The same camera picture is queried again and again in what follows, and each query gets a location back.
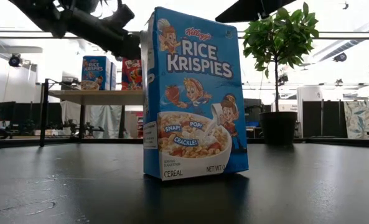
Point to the black table mat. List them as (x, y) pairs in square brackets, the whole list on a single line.
[(63, 186)]

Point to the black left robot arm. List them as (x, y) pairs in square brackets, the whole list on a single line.
[(87, 26)]

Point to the black aluminium table frame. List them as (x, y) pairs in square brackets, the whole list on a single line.
[(327, 141)]

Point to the red Froot Loops cereal box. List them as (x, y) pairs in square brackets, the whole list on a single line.
[(131, 74)]

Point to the green potted plant, black pot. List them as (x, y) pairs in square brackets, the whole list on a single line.
[(277, 37)]

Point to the white cloth cover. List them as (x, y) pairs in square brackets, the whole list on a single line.
[(103, 121)]

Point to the wooden shelf with black frame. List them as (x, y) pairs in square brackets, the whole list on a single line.
[(103, 97)]

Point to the blue Rice Krispies cereal box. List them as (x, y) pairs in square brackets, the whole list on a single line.
[(94, 73), (196, 93)]

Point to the black dome ceiling camera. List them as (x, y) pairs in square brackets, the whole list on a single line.
[(15, 60), (340, 57)]

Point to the dark partition cabinet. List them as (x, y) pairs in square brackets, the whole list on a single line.
[(311, 118)]

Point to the black computer monitor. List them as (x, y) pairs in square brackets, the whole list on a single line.
[(31, 113), (5, 111)]

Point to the leaf-patterned curtain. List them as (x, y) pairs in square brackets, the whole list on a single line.
[(361, 118)]

